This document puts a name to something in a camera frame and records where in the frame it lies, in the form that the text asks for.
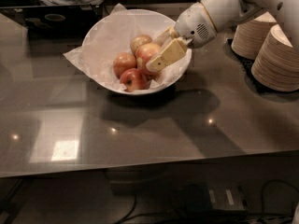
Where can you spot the paper plate stack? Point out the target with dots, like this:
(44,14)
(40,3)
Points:
(277,64)
(249,36)

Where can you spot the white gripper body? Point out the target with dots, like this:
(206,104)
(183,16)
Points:
(193,24)

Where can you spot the black tray mat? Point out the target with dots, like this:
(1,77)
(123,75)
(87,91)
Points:
(258,86)

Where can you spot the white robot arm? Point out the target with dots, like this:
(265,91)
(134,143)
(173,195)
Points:
(225,13)

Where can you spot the front red apple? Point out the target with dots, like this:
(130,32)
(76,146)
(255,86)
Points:
(133,79)

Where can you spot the white bowl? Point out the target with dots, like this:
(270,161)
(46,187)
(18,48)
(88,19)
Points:
(106,31)

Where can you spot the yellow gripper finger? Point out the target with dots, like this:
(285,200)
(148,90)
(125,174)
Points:
(168,33)
(172,51)

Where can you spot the back paper plate stack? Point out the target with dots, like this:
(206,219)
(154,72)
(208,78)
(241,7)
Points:
(249,36)

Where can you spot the black power box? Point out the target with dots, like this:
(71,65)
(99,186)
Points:
(223,198)

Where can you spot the black laptop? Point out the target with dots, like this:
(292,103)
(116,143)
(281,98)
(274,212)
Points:
(56,21)

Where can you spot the front paper plate stack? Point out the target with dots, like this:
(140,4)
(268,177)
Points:
(277,64)

